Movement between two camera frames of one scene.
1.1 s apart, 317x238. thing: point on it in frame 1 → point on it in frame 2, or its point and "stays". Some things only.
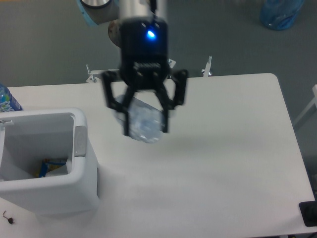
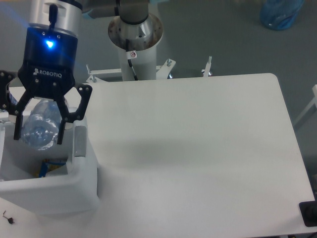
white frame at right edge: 314,101 stays
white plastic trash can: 27,137 stays
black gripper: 144,65 → 47,71
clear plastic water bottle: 144,120 → 40,127
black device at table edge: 308,210 stays
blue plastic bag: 279,15 stays
